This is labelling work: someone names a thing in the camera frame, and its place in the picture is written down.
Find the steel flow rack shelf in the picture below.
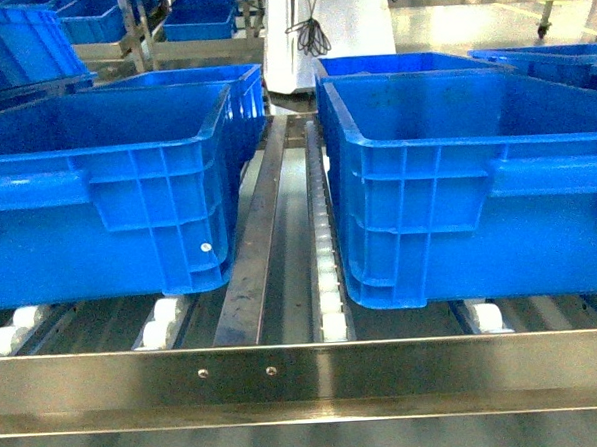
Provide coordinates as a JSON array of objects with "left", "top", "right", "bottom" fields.
[{"left": 0, "top": 114, "right": 597, "bottom": 437}]

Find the blue bin centre back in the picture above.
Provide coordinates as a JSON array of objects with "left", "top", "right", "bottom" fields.
[{"left": 94, "top": 62, "right": 270, "bottom": 170}]

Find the blue bin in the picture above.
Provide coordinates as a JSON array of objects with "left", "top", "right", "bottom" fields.
[
  {"left": 313, "top": 52, "right": 515, "bottom": 80},
  {"left": 94, "top": 62, "right": 270, "bottom": 170},
  {"left": 0, "top": 84, "right": 238, "bottom": 309},
  {"left": 321, "top": 69, "right": 597, "bottom": 310}
]

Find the blue bin right front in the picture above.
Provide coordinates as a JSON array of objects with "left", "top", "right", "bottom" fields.
[{"left": 321, "top": 69, "right": 597, "bottom": 310}]

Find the blue bin right back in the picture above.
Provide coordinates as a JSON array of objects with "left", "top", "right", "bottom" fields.
[{"left": 313, "top": 52, "right": 515, "bottom": 80}]

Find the blue bin centre front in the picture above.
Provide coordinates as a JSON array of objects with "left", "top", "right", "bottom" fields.
[{"left": 0, "top": 84, "right": 238, "bottom": 309}]

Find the black coiled cable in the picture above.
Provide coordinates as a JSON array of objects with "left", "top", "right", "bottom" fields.
[{"left": 283, "top": 0, "right": 332, "bottom": 60}]

